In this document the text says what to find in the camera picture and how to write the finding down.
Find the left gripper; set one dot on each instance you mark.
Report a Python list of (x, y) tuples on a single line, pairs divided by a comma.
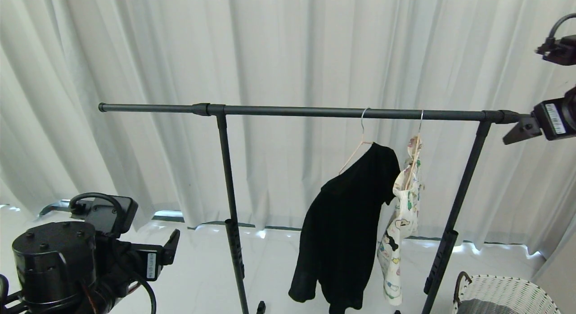
[(130, 264)]

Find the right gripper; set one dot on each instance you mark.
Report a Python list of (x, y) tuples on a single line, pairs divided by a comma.
[(555, 118)]

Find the pink clothes hanger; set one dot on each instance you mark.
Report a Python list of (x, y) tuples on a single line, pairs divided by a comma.
[(357, 145), (418, 138)]

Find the black garment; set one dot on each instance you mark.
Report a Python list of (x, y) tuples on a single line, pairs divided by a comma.
[(346, 228)]

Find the cream printed garment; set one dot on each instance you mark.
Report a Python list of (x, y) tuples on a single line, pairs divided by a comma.
[(400, 233)]

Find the white laundry basket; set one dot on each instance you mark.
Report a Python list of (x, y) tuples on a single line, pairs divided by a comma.
[(504, 296)]

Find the black clothes rack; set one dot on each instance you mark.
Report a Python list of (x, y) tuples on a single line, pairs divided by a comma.
[(315, 111)]

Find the window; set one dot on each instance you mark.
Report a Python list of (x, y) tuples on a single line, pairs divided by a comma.
[(171, 216)]

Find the white curtain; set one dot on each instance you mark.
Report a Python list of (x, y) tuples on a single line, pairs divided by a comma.
[(270, 48)]

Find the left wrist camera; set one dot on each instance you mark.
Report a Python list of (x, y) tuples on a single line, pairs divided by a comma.
[(110, 213)]

